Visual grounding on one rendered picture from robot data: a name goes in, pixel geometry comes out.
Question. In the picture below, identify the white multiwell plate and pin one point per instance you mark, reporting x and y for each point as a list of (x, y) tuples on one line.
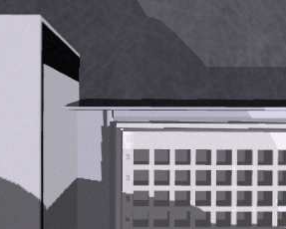
[(212, 162)]

